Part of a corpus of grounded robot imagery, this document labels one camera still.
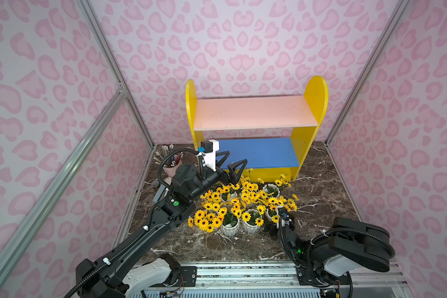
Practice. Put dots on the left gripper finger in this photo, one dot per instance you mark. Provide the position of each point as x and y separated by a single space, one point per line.
235 171
221 157

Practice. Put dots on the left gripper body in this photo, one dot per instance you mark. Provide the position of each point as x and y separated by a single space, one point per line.
223 172

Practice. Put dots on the shelf sunflower pot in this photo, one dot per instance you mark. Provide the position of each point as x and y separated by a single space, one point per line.
251 193
230 192
207 221
274 188
252 221
212 199
274 203
231 219

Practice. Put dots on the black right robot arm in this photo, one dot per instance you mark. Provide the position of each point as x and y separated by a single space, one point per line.
326 259

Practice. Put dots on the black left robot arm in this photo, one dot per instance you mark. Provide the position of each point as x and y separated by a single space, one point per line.
114 274

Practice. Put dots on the yellow two-tier shelf unit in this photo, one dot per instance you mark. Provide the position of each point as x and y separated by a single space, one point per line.
267 158

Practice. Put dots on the pink pen holder cup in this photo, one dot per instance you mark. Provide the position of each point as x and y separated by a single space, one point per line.
172 164

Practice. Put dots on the grey black stapler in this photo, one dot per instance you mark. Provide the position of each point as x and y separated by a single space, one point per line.
161 191

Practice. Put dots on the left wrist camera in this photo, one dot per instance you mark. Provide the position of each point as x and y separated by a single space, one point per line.
207 153

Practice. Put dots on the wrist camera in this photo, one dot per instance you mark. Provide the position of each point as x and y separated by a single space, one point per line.
284 218
207 153

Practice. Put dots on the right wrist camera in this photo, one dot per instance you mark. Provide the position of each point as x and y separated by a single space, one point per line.
284 218

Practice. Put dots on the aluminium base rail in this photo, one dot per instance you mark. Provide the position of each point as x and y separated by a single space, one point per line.
276 279

